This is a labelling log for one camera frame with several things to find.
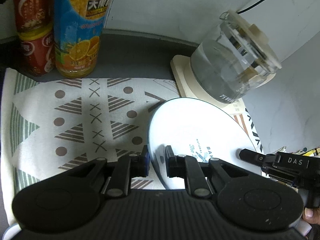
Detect red drink can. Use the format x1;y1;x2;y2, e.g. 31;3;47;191
18;23;55;76
13;0;53;33

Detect orange juice bottle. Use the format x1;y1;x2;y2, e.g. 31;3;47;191
54;0;111;79

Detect blue-rim Sweet plate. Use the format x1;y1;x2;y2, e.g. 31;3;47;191
2;223;21;240

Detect glass electric kettle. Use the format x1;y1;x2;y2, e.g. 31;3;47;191
190;10;281;105

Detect patterned fringed cloth mat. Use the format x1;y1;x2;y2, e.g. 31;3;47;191
0;67;264;227

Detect small blue-rim bakery plate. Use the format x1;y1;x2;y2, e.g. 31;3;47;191
148;98;261;189

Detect red drink can lower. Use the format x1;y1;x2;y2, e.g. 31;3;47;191
18;23;55;76

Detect cream kettle base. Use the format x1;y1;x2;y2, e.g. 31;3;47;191
170;55;246;115

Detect person right hand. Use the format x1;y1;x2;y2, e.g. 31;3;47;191
303;208;320;240

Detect red drink can upper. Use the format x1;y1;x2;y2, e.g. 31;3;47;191
13;0;53;33

